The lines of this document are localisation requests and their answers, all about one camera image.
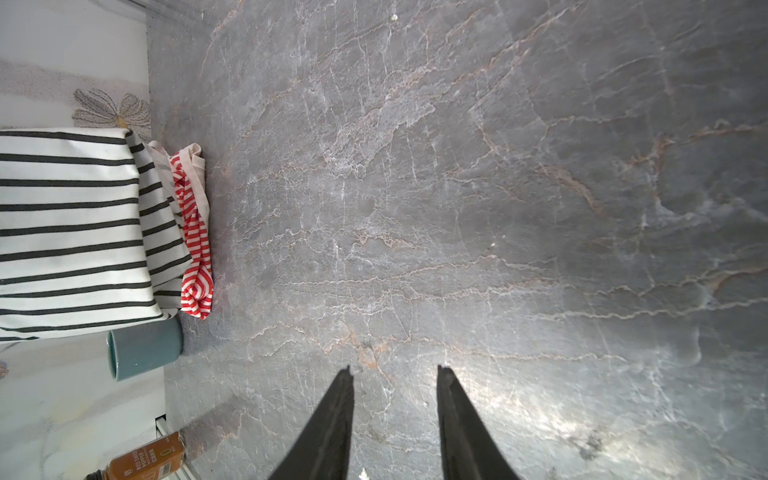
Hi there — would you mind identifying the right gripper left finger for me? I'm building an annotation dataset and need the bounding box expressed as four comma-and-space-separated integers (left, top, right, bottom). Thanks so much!
269, 366, 354, 480

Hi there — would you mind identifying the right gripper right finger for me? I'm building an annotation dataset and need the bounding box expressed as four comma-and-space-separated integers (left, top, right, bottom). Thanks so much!
436, 365, 519, 480

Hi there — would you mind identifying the black white striped tank top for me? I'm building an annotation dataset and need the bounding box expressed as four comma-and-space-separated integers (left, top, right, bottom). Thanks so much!
1, 128, 191, 343

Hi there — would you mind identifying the red white striped tank top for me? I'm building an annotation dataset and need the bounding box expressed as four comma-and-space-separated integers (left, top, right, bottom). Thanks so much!
170, 143, 214, 320

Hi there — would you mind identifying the brown spice jar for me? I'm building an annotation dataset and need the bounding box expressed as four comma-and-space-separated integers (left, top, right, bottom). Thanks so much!
84, 432, 185, 480

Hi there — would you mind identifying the teal ceramic cup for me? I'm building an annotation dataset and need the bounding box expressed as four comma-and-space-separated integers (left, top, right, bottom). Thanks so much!
107, 317, 184, 381

